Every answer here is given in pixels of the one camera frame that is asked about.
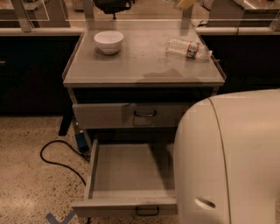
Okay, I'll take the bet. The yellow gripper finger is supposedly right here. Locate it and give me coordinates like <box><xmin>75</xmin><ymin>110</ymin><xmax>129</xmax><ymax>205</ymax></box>
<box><xmin>174</xmin><ymin>0</ymin><xmax>195</xmax><ymax>11</ymax></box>

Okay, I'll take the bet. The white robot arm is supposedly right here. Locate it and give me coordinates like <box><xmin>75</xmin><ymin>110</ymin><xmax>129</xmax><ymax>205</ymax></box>
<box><xmin>173</xmin><ymin>32</ymin><xmax>280</xmax><ymax>224</ymax></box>

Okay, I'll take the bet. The clear red label bottle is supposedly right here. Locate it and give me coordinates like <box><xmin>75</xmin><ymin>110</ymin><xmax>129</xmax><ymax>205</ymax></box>
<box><xmin>165</xmin><ymin>37</ymin><xmax>212</xmax><ymax>61</ymax></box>

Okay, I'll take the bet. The grey drawer cabinet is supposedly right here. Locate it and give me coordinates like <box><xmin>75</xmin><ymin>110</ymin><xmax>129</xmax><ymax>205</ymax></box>
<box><xmin>61</xmin><ymin>19</ymin><xmax>227</xmax><ymax>219</ymax></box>

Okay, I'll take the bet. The closed upper grey drawer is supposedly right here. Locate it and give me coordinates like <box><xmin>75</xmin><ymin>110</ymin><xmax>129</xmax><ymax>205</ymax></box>
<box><xmin>73</xmin><ymin>102</ymin><xmax>190</xmax><ymax>129</ymax></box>

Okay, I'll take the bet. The open middle grey drawer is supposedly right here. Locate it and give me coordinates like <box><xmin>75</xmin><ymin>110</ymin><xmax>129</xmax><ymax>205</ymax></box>
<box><xmin>72</xmin><ymin>139</ymin><xmax>177</xmax><ymax>217</ymax></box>

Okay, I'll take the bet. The black office chair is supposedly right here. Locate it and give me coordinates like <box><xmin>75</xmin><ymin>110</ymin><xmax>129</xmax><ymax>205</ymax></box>
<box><xmin>93</xmin><ymin>0</ymin><xmax>132</xmax><ymax>19</ymax></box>

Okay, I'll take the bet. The white ceramic bowl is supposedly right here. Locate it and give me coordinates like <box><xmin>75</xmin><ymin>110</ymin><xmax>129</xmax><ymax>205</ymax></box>
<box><xmin>94</xmin><ymin>31</ymin><xmax>124</xmax><ymax>55</ymax></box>

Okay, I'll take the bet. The blue power adapter box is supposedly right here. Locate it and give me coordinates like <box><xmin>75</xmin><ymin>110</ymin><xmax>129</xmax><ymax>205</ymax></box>
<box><xmin>75</xmin><ymin>133</ymin><xmax>88</xmax><ymax>153</ymax></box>

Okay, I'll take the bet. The blue tape cross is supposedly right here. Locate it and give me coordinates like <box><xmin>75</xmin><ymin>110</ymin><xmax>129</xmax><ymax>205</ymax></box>
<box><xmin>45</xmin><ymin>211</ymin><xmax>75</xmax><ymax>224</ymax></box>

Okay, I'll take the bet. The black floor cable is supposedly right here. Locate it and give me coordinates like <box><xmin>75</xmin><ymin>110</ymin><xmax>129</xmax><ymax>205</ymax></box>
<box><xmin>39</xmin><ymin>139</ymin><xmax>91</xmax><ymax>186</ymax></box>

